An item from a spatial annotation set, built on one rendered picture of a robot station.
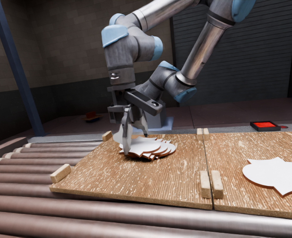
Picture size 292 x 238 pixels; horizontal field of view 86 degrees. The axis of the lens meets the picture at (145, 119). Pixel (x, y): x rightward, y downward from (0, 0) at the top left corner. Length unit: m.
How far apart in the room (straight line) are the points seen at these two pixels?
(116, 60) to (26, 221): 0.43
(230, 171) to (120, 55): 0.41
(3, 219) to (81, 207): 0.18
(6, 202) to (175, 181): 0.45
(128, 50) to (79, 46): 5.73
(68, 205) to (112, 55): 0.39
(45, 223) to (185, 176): 0.32
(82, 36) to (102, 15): 0.93
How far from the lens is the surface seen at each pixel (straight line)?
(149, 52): 0.52
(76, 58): 6.25
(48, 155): 0.80
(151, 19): 0.65
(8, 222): 0.52
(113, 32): 0.47
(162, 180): 0.41
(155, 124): 0.93
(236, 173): 0.45
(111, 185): 0.43
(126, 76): 0.46
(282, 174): 0.47
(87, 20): 6.12
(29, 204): 0.54
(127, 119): 0.45
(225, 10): 0.73
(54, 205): 0.49
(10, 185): 0.67
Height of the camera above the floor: 1.19
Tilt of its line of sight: 16 degrees down
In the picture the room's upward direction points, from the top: 8 degrees counter-clockwise
